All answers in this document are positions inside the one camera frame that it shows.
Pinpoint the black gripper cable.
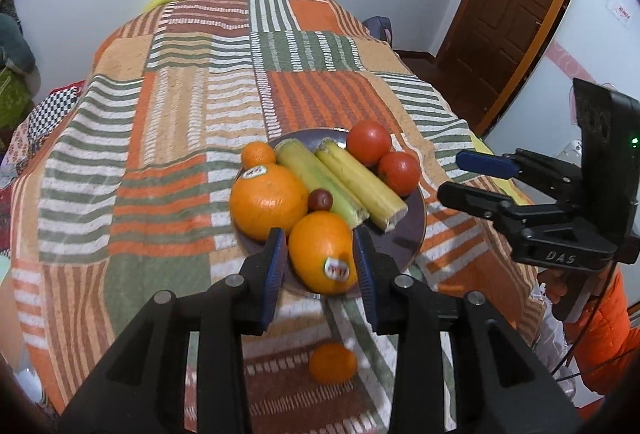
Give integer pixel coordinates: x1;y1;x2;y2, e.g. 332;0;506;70
550;264;622;381

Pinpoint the small mandarin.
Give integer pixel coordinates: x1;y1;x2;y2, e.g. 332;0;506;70
241;141;277;168
308;343;358;385

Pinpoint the dark red jujube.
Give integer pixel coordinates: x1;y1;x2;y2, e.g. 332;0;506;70
307;189;333;212

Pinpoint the grey-green plush toy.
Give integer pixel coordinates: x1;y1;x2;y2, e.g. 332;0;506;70
0;13;37;75

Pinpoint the grey-blue backpack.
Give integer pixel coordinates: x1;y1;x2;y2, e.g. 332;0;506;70
362;15;396;46

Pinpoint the green bag with clutter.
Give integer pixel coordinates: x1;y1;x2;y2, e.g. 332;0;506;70
0;69;33;131

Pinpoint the corn cob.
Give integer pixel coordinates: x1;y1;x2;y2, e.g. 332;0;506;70
276;139;370;227

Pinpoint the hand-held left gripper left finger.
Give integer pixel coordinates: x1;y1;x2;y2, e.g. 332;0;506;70
57;226;290;434

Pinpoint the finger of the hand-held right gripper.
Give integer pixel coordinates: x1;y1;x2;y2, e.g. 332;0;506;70
437;181;581;240
455;149;584;201

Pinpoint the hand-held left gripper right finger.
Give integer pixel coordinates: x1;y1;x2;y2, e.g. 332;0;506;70
351;228;586;434

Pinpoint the yellow round object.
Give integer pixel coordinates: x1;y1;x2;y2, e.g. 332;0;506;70
145;0;188;13

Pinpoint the brown wooden door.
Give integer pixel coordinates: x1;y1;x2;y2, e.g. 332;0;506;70
435;0;588;135

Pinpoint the purple plate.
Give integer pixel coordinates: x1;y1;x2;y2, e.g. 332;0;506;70
232;128;427;299

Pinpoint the person's right hand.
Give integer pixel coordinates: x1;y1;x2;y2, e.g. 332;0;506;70
536;266;568;311

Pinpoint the red tomato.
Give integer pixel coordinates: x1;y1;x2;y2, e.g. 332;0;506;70
377;152;421;196
346;121;392;166

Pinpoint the striped patchwork blanket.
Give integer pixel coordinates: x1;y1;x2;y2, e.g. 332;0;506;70
10;0;546;432

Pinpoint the checkered floral quilt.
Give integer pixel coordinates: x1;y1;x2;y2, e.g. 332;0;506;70
0;81;88;260

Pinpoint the large orange with sticker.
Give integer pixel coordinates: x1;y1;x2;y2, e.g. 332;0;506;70
288;210;359;296
229;164;309;242

